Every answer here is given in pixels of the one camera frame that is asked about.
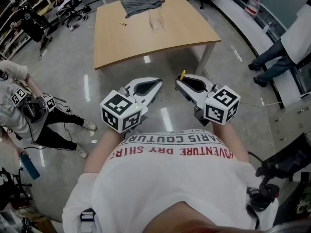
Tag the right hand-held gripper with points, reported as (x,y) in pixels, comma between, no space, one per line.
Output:
(219,105)

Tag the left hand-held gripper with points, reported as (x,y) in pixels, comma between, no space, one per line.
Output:
(121,110)

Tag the yellow marker pen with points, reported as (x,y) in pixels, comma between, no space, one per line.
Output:
(122,23)

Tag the person's right forearm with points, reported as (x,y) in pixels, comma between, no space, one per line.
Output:
(230,139)

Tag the person's left forearm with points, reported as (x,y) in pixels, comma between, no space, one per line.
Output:
(99,152)

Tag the white table leg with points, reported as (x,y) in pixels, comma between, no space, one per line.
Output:
(205,57)

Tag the white printed t-shirt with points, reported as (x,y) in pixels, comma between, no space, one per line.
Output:
(165,178)

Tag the gray shirt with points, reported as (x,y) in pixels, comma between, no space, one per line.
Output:
(141,4)

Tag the clear water jug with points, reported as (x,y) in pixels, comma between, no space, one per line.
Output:
(252,6)

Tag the blue bottle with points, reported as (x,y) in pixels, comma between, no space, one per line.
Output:
(30,166)

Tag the white office chair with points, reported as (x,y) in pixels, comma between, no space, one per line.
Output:
(68,8)

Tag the gray drawer cabinet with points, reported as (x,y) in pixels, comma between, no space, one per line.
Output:
(291,127)

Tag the black metal stand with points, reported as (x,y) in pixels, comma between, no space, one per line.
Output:
(12,188)

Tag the black office chair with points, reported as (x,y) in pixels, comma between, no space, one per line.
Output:
(289,159)

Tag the white storage shelf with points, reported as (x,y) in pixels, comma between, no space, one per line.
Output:
(17,8)

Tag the black belt-mounted device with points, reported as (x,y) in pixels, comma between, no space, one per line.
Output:
(263,198)

